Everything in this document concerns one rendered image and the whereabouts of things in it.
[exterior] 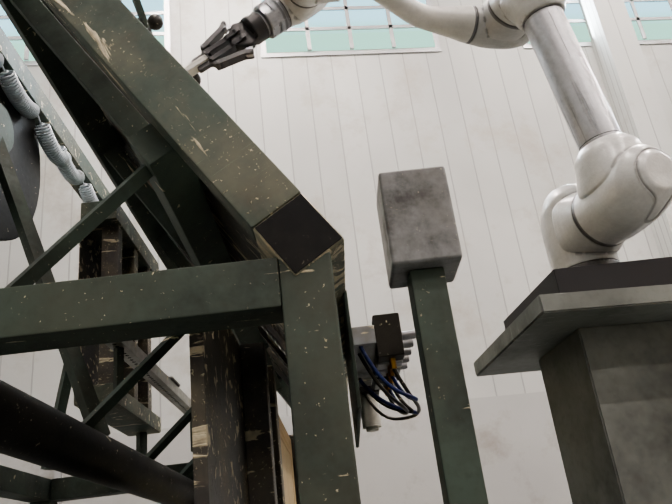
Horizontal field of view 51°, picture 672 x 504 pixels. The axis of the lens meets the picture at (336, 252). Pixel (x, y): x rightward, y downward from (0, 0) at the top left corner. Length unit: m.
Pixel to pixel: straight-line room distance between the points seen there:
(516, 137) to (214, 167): 5.29
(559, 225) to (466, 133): 4.59
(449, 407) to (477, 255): 4.65
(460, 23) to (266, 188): 0.91
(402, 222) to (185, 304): 0.39
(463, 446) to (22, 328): 0.73
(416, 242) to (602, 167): 0.58
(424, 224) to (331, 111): 5.05
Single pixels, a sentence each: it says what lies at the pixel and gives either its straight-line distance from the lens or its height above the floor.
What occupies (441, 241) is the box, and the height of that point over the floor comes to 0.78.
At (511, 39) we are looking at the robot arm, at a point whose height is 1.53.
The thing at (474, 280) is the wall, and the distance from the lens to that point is 5.67.
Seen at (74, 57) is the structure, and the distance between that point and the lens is 1.69.
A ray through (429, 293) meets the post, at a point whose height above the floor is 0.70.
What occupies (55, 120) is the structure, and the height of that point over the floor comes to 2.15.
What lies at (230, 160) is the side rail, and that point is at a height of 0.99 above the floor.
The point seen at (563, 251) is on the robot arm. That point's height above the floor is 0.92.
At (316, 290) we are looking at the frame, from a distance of 1.17.
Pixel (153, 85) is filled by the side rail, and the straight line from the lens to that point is 1.42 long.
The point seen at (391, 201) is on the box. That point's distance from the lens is 1.23.
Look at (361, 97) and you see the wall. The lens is 6.35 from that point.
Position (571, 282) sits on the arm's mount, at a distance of 1.56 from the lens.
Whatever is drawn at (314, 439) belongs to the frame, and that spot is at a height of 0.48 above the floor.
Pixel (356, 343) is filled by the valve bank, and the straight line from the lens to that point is 1.43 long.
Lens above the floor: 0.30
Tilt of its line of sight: 24 degrees up
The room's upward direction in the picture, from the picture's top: 7 degrees counter-clockwise
